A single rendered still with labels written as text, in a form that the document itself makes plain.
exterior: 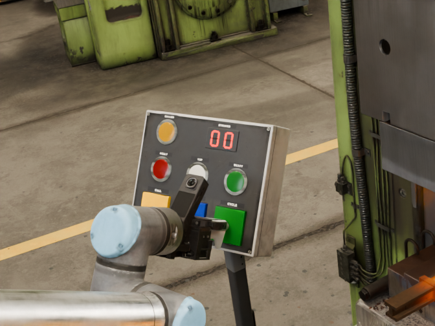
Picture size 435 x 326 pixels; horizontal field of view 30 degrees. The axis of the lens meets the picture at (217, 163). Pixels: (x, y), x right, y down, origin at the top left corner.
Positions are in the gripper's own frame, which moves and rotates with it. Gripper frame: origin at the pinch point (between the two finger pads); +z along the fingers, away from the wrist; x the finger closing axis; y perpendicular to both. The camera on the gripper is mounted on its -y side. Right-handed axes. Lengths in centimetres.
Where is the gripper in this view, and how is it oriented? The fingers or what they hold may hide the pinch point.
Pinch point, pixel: (223, 222)
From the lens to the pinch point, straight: 171.2
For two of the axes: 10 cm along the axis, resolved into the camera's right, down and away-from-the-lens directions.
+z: 5.4, 0.8, 8.4
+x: 8.3, 1.3, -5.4
